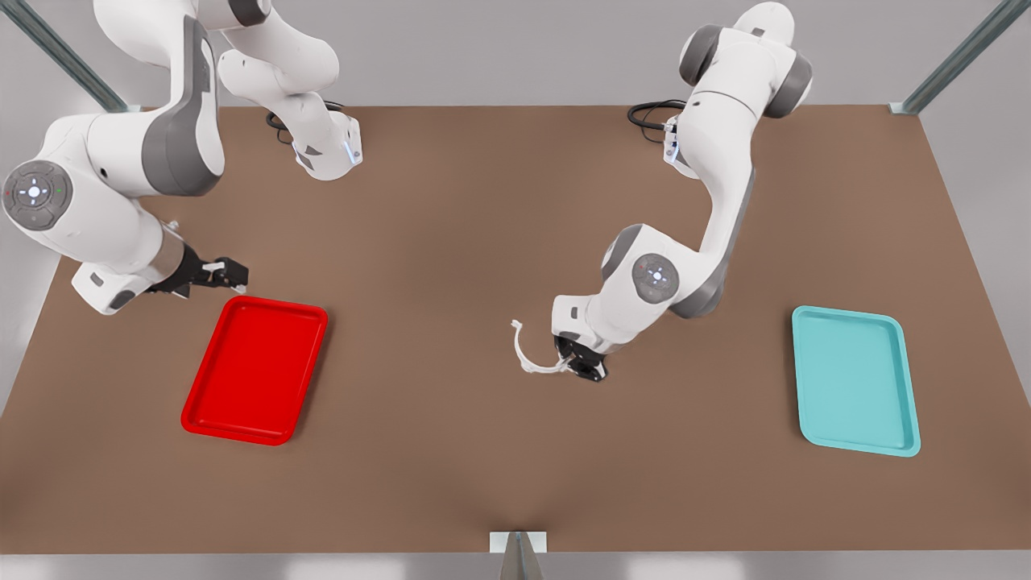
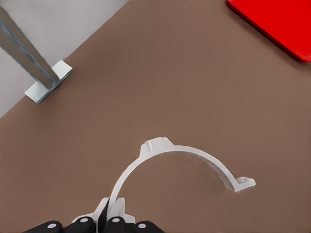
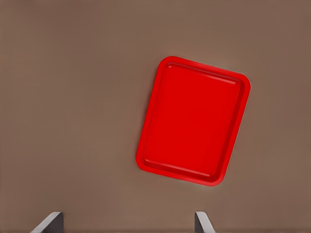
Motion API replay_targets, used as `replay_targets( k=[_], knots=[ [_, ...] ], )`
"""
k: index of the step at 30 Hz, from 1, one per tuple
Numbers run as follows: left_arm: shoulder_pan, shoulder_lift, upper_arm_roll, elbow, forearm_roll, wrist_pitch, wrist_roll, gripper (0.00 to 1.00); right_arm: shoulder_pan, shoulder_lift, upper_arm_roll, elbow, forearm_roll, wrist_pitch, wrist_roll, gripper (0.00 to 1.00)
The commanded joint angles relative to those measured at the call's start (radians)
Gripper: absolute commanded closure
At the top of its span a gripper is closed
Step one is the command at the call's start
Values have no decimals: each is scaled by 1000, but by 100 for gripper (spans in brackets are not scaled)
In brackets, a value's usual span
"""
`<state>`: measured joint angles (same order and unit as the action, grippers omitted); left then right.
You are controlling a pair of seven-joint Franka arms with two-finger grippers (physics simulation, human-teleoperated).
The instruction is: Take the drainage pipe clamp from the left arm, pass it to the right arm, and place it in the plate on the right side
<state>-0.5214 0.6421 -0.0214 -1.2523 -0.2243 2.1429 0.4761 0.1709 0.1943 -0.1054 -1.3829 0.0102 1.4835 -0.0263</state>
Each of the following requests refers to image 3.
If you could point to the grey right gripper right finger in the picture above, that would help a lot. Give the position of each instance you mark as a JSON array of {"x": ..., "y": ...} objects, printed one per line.
[{"x": 202, "y": 224}]

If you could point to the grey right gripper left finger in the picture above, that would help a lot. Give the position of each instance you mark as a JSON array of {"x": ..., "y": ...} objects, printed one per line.
[{"x": 49, "y": 224}]

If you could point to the red rectangular tray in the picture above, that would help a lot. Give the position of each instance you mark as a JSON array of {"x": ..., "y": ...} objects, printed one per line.
[{"x": 193, "y": 121}]

